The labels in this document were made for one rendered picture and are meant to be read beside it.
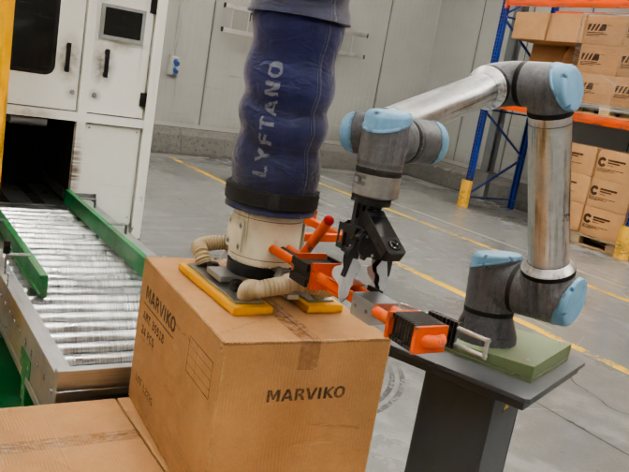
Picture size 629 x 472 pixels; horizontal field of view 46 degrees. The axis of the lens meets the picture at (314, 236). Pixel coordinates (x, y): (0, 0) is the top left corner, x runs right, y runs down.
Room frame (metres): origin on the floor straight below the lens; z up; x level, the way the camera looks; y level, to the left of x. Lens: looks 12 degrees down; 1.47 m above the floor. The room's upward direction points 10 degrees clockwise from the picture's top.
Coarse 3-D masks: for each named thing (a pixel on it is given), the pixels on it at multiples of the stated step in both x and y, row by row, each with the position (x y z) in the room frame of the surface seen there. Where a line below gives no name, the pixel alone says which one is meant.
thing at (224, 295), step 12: (180, 264) 1.82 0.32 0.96; (192, 264) 1.81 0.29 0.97; (216, 264) 1.76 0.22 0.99; (192, 276) 1.74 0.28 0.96; (204, 276) 1.72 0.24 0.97; (204, 288) 1.68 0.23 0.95; (216, 288) 1.66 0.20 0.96; (228, 288) 1.66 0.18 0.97; (216, 300) 1.62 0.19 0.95; (228, 300) 1.59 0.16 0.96; (240, 300) 1.59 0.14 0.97; (252, 300) 1.60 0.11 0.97; (240, 312) 1.55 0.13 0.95; (252, 312) 1.57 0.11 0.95; (264, 312) 1.58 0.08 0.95
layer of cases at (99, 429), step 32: (0, 416) 1.67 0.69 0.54; (32, 416) 1.70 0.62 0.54; (64, 416) 1.73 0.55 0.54; (96, 416) 1.75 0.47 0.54; (128, 416) 1.79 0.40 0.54; (0, 448) 1.53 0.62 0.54; (32, 448) 1.55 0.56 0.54; (64, 448) 1.58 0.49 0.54; (96, 448) 1.60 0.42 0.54; (128, 448) 1.63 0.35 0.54
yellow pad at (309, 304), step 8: (304, 296) 1.70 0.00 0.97; (296, 304) 1.69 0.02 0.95; (304, 304) 1.66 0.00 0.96; (312, 304) 1.66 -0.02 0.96; (320, 304) 1.67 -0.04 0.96; (328, 304) 1.68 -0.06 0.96; (336, 304) 1.69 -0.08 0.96; (312, 312) 1.65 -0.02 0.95; (320, 312) 1.67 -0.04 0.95; (328, 312) 1.68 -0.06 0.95; (336, 312) 1.69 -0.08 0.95
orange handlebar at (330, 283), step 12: (324, 240) 1.89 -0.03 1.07; (276, 252) 1.65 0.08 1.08; (324, 276) 1.48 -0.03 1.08; (336, 288) 1.43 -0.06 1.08; (360, 288) 1.44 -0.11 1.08; (348, 300) 1.39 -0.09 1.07; (372, 312) 1.33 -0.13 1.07; (384, 312) 1.31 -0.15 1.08; (432, 336) 1.21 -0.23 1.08; (444, 336) 1.22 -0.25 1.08
